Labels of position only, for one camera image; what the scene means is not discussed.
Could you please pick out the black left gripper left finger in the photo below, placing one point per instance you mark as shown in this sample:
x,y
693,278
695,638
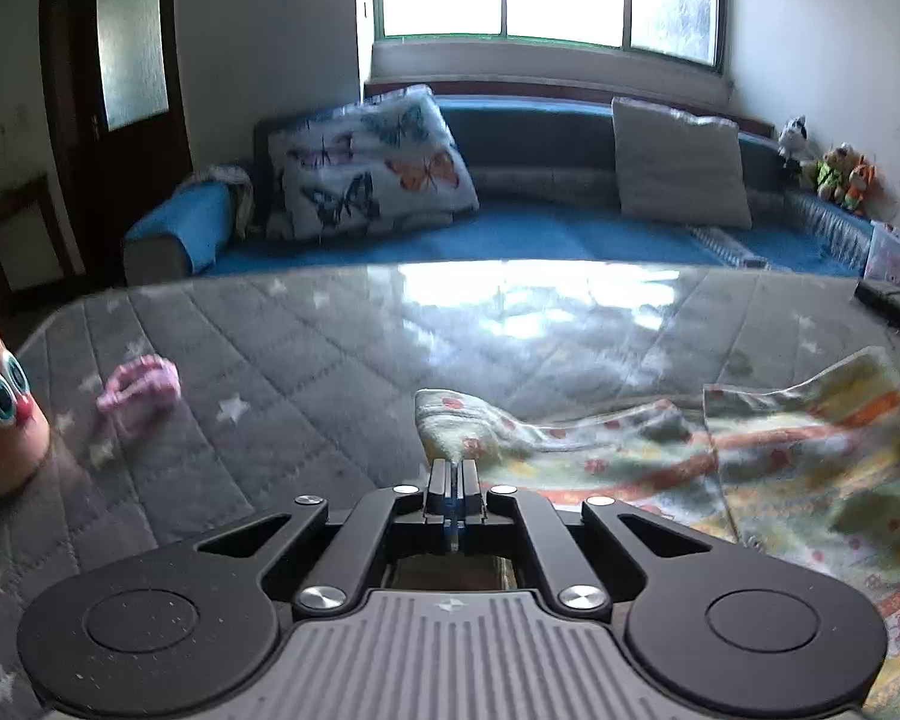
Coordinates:
x,y
437,492

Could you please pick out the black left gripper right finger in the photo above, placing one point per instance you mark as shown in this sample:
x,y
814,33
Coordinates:
x,y
467,491

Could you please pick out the colourful patterned children's garment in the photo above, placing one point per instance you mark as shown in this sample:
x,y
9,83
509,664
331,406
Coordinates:
x,y
810,473

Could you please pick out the small pink crumpled cloth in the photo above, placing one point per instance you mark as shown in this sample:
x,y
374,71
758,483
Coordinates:
x,y
139,387

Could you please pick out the blue corner sofa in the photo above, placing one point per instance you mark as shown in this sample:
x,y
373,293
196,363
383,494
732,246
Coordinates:
x,y
544,173

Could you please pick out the butterfly print pillow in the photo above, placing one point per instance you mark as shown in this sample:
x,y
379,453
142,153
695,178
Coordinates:
x,y
390,164

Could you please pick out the plain white pillow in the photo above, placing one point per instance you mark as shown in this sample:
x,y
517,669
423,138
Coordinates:
x,y
674,167

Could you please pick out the black tray on table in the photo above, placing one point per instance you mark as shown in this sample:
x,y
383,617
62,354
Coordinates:
x,y
882,298

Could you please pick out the black and white plush toy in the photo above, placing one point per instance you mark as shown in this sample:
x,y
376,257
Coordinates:
x,y
793,142

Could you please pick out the clear plastic storage box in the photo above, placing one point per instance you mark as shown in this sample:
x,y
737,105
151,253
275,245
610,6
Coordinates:
x,y
883,261

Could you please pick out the green and orange plush toys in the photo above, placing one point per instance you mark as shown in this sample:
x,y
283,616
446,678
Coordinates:
x,y
844,178

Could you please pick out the dark wooden door with glass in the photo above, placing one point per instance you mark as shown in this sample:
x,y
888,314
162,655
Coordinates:
x,y
115,114

